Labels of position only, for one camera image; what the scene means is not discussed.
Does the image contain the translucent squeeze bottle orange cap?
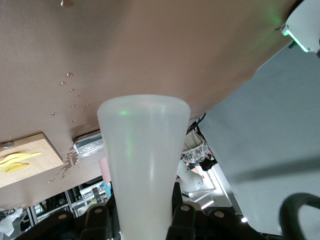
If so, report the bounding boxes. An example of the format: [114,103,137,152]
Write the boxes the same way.
[96,94,191,240]

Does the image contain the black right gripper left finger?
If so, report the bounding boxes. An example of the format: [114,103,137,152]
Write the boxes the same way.
[14,194,121,240]

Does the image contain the person in patterned clothes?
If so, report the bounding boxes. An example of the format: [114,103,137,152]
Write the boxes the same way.
[181,144,218,172]

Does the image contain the pink plastic cup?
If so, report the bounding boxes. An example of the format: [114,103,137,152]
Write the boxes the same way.
[98,156,112,185]

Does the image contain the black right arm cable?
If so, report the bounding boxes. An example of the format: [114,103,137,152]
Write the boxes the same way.
[276,192,320,240]

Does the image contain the silver digital kitchen scale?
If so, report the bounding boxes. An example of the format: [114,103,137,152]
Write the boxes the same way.
[71,133,105,159]

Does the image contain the white plastic bag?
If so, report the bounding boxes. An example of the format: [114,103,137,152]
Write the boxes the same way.
[0,207,27,237]

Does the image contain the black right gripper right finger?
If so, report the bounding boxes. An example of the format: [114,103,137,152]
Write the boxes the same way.
[166,181,261,240]

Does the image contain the spilled liquid puddle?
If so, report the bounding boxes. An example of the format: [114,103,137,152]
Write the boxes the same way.
[48,0,97,184]

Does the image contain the yellow plastic fork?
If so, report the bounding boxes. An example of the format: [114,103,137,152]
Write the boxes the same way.
[0,151,43,166]

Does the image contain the wooden cutting board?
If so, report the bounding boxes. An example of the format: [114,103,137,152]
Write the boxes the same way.
[0,132,65,189]

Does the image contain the metal equipment shelf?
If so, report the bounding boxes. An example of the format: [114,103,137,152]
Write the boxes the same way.
[29,176,112,221]

